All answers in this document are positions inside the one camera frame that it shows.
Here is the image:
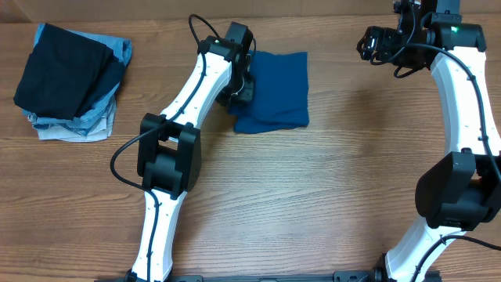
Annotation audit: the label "folded black garment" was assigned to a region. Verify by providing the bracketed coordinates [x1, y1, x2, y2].
[13, 24, 125, 120]

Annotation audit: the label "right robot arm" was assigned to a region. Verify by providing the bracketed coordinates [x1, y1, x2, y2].
[357, 0, 500, 281]

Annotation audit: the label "blue polo shirt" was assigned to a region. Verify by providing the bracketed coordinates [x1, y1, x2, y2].
[229, 51, 309, 134]

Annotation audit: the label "folded light blue jeans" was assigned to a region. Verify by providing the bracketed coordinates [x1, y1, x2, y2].
[21, 23, 132, 130]

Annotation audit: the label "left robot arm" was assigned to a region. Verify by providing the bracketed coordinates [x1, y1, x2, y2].
[125, 22, 255, 281]

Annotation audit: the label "folded white garment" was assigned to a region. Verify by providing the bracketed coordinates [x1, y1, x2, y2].
[37, 99, 117, 143]

